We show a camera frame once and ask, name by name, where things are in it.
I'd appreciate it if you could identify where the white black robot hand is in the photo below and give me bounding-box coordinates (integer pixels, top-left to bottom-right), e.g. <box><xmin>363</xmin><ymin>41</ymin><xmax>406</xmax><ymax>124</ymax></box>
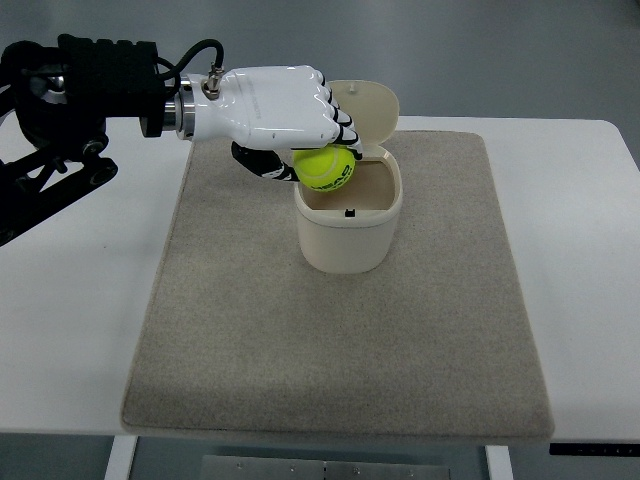
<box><xmin>189</xmin><ymin>65</ymin><xmax>363</xmax><ymax>182</ymax></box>

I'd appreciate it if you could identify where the yellow tennis ball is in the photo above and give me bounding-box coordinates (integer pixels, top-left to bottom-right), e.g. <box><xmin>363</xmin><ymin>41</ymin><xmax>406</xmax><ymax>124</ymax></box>
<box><xmin>292</xmin><ymin>145</ymin><xmax>355</xmax><ymax>193</ymax></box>

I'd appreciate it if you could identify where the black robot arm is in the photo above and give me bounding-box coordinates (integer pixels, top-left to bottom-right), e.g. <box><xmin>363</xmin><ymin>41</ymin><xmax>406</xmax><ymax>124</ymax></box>
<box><xmin>1</xmin><ymin>34</ymin><xmax>199</xmax><ymax>244</ymax></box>

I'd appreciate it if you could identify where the beige lidded plastic bin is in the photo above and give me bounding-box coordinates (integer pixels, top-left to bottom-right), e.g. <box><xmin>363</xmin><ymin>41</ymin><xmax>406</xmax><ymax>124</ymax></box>
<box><xmin>294</xmin><ymin>80</ymin><xmax>403</xmax><ymax>274</ymax></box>

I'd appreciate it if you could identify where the grey felt mat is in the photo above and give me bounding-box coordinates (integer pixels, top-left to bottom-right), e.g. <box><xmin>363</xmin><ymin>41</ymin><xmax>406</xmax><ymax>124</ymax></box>
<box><xmin>121</xmin><ymin>131</ymin><xmax>554</xmax><ymax>443</ymax></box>

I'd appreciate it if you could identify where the white left table leg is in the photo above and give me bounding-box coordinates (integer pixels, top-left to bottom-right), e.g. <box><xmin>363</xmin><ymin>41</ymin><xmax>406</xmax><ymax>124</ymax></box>
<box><xmin>103</xmin><ymin>435</ymin><xmax>138</xmax><ymax>480</ymax></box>

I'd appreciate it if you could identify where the white table leg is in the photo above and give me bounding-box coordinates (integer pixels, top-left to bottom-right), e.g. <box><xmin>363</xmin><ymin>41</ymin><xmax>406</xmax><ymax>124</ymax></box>
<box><xmin>103</xmin><ymin>435</ymin><xmax>138</xmax><ymax>480</ymax></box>
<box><xmin>485</xmin><ymin>445</ymin><xmax>514</xmax><ymax>480</ymax></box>

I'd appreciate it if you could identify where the white right table leg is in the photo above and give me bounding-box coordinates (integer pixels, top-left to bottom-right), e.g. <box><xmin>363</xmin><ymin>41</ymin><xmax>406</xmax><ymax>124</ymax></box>
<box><xmin>485</xmin><ymin>445</ymin><xmax>514</xmax><ymax>480</ymax></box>

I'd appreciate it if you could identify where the black table control panel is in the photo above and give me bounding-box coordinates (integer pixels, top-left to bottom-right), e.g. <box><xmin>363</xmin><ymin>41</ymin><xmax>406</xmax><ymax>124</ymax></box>
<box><xmin>549</xmin><ymin>443</ymin><xmax>640</xmax><ymax>458</ymax></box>

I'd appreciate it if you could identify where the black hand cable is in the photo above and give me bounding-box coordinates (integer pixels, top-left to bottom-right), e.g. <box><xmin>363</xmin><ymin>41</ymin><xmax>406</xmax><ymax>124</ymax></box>
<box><xmin>155</xmin><ymin>40</ymin><xmax>225</xmax><ymax>100</ymax></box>

